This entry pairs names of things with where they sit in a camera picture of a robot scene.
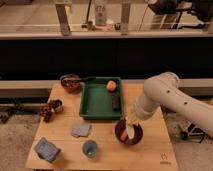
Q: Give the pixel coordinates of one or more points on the translucent pale gripper body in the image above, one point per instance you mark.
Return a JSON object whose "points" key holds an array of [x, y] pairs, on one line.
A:
{"points": [[132, 119]]}

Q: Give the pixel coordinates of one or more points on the yellow banana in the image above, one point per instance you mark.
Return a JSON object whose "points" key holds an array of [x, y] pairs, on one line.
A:
{"points": [[130, 131]]}

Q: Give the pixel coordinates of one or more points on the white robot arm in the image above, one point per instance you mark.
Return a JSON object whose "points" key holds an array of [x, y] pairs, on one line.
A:
{"points": [[163, 89]]}

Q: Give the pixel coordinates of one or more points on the dark red bowl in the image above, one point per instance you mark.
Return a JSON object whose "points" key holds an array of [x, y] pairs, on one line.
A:
{"points": [[121, 125]]}

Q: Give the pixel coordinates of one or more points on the orange carrot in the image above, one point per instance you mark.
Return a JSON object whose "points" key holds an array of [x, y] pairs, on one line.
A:
{"points": [[124, 135]]}

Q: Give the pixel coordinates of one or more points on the green plastic tray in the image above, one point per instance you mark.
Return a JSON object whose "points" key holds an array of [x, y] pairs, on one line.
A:
{"points": [[96, 100]]}

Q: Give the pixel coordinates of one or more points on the orange fruit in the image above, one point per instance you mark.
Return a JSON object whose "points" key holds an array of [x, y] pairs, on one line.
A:
{"points": [[111, 85]]}

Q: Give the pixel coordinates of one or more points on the blue ceramic cup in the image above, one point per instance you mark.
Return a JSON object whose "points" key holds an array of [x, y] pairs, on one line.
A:
{"points": [[90, 148]]}

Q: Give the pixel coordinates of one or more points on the grey folded cloth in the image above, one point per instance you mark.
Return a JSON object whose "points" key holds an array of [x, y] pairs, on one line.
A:
{"points": [[81, 130]]}

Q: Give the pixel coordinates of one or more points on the black wheeled stand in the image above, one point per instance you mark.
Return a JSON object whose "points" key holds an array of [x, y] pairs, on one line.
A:
{"points": [[192, 131]]}

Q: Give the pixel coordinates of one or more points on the small metal cup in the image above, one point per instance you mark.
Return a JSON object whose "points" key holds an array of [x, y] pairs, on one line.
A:
{"points": [[58, 106]]}

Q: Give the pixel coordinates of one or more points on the blue sponge block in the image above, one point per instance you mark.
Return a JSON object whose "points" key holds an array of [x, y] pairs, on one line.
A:
{"points": [[46, 150]]}

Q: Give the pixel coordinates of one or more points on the brown pot with black handle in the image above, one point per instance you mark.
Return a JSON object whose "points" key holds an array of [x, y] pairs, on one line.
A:
{"points": [[72, 82]]}

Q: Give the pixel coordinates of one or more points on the black camera on tripod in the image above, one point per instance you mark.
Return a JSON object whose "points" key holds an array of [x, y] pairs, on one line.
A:
{"points": [[168, 13]]}

